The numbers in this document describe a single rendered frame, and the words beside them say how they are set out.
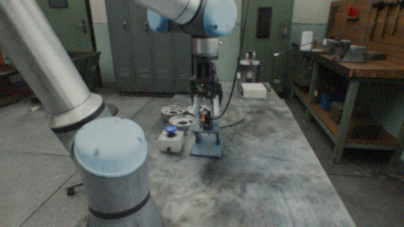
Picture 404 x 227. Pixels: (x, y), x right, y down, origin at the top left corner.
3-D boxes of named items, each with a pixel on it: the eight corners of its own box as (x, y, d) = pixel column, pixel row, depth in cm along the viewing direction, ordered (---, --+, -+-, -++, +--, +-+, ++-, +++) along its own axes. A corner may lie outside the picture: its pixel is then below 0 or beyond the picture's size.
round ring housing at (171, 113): (184, 123, 102) (184, 114, 101) (159, 123, 102) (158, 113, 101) (186, 113, 112) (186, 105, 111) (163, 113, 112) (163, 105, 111)
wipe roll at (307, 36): (298, 49, 287) (300, 31, 280) (308, 49, 286) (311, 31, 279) (300, 50, 277) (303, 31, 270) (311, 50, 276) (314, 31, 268)
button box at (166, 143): (164, 141, 87) (163, 128, 86) (184, 142, 87) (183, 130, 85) (157, 152, 80) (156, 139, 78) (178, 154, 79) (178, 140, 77)
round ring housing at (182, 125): (166, 134, 92) (165, 125, 91) (173, 123, 102) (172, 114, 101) (194, 136, 91) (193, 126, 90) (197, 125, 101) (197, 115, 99)
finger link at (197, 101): (186, 125, 73) (190, 96, 70) (190, 118, 79) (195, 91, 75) (196, 128, 73) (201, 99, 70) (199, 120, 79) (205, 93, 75)
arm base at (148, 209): (148, 267, 43) (142, 225, 40) (69, 258, 45) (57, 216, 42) (169, 207, 57) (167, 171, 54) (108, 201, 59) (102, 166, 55)
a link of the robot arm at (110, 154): (96, 225, 40) (81, 153, 35) (76, 184, 50) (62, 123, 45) (161, 194, 47) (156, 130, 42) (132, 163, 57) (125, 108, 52)
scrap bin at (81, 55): (17, 104, 362) (3, 57, 336) (52, 91, 431) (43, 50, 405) (83, 108, 350) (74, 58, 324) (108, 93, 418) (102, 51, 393)
